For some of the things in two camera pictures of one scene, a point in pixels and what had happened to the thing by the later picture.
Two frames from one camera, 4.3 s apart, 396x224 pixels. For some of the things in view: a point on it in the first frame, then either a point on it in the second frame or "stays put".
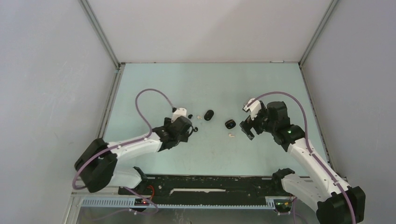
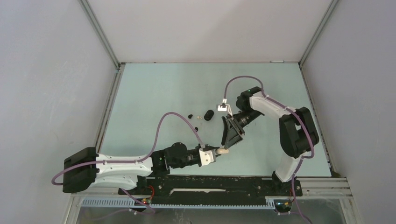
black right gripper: x=246 y=126 → x=232 y=137
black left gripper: x=184 y=137 → x=209 y=147
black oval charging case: x=208 y=115 stays put
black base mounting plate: x=205 y=188 stays put
